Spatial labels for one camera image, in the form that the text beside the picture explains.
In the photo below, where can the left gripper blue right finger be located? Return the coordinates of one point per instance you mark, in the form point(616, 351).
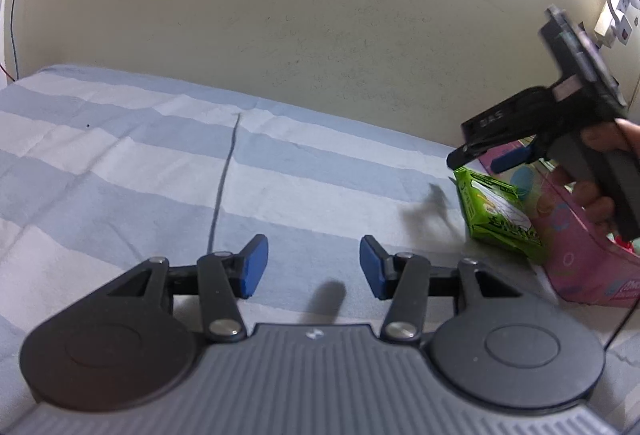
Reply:
point(403, 279)

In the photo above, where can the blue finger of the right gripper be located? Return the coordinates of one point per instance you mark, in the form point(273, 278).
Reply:
point(509, 160)

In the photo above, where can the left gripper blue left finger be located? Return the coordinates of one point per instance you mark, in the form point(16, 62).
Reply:
point(224, 278)

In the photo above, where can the green snack packet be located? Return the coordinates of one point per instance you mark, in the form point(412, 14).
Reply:
point(495, 214)

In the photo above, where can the teal plush toy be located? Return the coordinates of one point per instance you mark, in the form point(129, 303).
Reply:
point(629, 246)

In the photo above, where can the person's right hand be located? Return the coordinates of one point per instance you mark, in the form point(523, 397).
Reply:
point(602, 161)

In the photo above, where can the white power strip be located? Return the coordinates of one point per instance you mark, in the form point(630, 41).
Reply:
point(614, 24)

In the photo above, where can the pink metal tin box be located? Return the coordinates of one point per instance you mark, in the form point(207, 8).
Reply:
point(582, 266)

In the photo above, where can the striped blue bed sheet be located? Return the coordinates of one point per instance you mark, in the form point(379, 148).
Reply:
point(114, 185)

